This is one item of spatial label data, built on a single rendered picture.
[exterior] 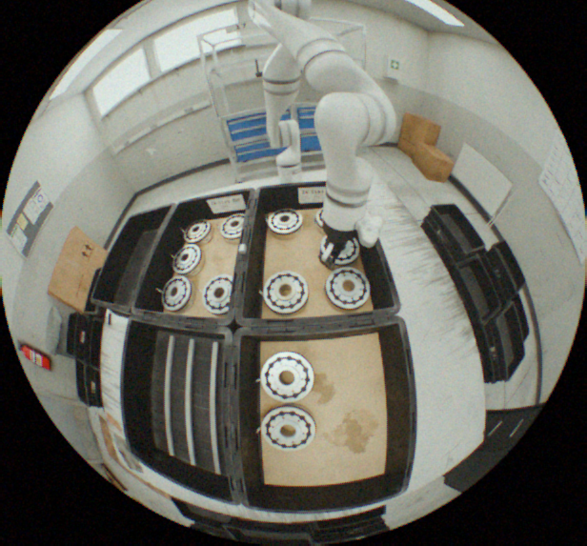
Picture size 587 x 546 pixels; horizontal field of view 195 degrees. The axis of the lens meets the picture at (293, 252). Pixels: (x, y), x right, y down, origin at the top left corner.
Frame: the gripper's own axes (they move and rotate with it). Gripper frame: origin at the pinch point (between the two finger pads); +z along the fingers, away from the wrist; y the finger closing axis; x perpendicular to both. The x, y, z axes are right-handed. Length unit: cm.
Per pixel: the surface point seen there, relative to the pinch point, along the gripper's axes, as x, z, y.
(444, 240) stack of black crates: 50, 34, -71
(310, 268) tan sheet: -4.1, 2.3, 4.9
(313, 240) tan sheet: -8.0, 2.3, -3.2
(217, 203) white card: -40.0, -4.7, 4.2
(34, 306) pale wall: -217, -8, 229
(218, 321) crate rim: -8.8, -7.7, 27.7
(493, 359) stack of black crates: 105, 35, -14
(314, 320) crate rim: 4.8, -7.7, 17.5
